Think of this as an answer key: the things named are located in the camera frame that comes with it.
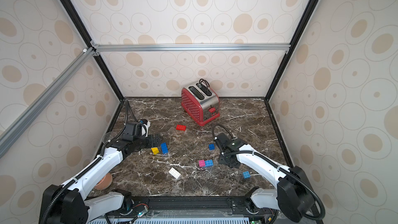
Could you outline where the left aluminium frame bar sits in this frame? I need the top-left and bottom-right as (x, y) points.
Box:
(1, 47), (94, 157)

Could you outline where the white lego brick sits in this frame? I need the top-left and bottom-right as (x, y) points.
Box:
(169, 168), (181, 179)

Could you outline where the clear plastic cup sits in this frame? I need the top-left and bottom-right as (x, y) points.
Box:
(102, 132), (118, 147)

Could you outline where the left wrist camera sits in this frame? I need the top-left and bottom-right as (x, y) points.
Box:
(139, 119), (150, 137)

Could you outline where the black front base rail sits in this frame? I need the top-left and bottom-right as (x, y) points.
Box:
(90, 195), (324, 224)

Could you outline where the red lego brick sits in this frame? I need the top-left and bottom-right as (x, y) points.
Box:
(176, 124), (187, 131)

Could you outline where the red and steel toaster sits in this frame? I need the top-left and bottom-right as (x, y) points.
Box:
(181, 78), (220, 127)

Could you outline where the yellow lego brick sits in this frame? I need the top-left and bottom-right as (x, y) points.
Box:
(151, 147), (159, 155)

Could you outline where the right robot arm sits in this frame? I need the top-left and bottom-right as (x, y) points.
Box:
(212, 133), (326, 223)

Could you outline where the back aluminium frame bar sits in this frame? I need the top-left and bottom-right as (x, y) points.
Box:
(93, 43), (291, 52)

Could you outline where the teal small lego brick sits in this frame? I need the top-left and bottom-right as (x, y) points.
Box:
(243, 171), (251, 179)

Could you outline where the aluminium frame bar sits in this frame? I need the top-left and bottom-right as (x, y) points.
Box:
(93, 43), (291, 52)
(1, 47), (94, 157)

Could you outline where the orange ceramic mug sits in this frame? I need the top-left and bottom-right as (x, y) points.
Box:
(94, 173), (113, 190)

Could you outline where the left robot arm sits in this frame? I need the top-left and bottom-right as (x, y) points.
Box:
(39, 119), (162, 224)

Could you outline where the dark blue long lego brick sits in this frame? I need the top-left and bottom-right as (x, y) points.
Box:
(161, 143), (169, 155)

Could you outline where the light blue long lego brick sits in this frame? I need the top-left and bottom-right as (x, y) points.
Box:
(205, 160), (214, 168)

